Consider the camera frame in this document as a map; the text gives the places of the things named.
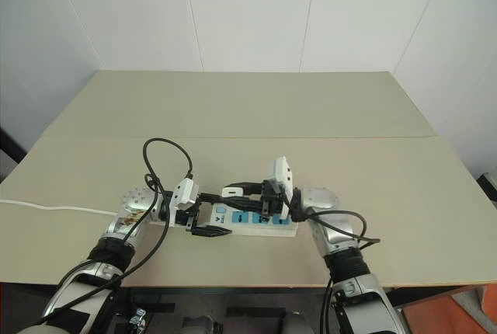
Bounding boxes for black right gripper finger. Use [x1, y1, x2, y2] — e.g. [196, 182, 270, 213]
[221, 196, 269, 214]
[232, 180, 266, 196]

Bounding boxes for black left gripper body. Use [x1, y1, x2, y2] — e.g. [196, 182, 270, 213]
[174, 192, 205, 231]

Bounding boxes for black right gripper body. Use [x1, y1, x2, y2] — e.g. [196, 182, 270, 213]
[260, 178, 290, 221]

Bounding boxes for white charger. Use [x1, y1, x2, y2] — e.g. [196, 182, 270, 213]
[221, 185, 250, 198]

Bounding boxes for white power strip blue sockets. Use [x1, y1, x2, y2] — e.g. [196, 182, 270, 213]
[154, 200, 299, 241]

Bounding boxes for grey rounded shape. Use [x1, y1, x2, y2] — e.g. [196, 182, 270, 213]
[181, 315, 224, 334]
[278, 311, 308, 334]

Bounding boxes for small metal fitting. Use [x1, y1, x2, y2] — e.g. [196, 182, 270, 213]
[130, 308, 148, 330]

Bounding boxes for dark slanted object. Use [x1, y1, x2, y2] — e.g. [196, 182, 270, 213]
[0, 126, 27, 165]

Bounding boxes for orange mat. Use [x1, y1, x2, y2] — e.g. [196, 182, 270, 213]
[401, 284, 497, 334]

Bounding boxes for black and white object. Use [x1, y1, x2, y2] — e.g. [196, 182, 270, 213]
[476, 170, 497, 205]

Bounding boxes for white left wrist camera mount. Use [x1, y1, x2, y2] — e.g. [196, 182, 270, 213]
[172, 178, 201, 212]

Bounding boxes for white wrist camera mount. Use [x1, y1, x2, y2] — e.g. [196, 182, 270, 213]
[172, 178, 201, 212]
[266, 156, 295, 221]

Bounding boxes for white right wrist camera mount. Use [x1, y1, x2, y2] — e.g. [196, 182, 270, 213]
[266, 156, 295, 221]

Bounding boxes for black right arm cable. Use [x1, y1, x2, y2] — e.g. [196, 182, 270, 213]
[289, 209, 382, 334]

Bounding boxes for white power strip cord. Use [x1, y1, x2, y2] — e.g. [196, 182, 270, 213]
[0, 198, 120, 217]

